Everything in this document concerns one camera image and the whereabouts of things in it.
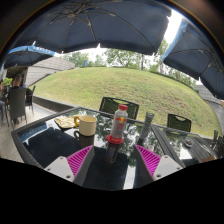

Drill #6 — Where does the standing grey tube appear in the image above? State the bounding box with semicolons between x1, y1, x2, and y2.
138;112;155;147

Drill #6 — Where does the yellow foil snack packet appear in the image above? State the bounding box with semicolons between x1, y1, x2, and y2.
53;115;80;130

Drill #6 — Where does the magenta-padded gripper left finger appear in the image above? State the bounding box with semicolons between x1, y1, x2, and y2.
44;144;96;187

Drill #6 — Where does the large navy patio umbrella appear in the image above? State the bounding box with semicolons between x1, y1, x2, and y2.
6;0;173;56

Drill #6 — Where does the person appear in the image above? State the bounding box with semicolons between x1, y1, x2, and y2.
9;73;25;91

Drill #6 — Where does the navy umbrella with blue trim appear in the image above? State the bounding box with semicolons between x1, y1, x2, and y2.
3;44;56;70

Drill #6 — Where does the dark wicker chair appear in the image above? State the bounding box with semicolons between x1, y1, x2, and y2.
7;87;28;126
166;113;193;133
98;96;140;120
211;129;224;160

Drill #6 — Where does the flat round red coaster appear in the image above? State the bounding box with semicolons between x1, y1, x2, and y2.
105;134;125;146

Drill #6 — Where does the clear red-capped drink bottle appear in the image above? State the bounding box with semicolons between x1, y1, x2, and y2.
109;104;129;141

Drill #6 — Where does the cream mug with yellow handle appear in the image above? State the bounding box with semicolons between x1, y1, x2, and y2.
73;114;98;138

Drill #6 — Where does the small round ashtray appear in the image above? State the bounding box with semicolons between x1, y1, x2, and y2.
183;137;195;149

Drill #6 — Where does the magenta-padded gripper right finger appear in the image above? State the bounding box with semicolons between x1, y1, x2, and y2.
133;144;184;186

